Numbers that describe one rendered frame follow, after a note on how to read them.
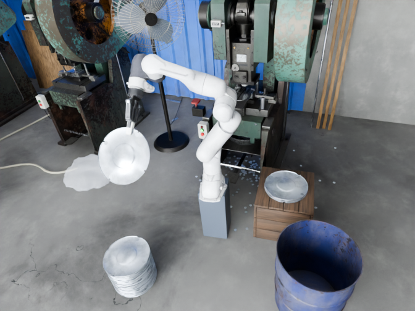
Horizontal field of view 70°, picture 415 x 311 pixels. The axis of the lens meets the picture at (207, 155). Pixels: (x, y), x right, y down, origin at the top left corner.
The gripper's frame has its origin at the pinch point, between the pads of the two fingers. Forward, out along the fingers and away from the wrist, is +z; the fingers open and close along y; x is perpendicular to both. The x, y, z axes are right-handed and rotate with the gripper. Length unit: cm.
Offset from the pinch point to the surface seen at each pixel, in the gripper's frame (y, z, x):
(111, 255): -39, 75, -22
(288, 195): -73, 24, 81
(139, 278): -40, 85, -1
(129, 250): -43, 71, -12
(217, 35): -55, -79, 23
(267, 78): -104, -68, 55
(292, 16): -18, -69, 73
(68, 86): -109, -54, -139
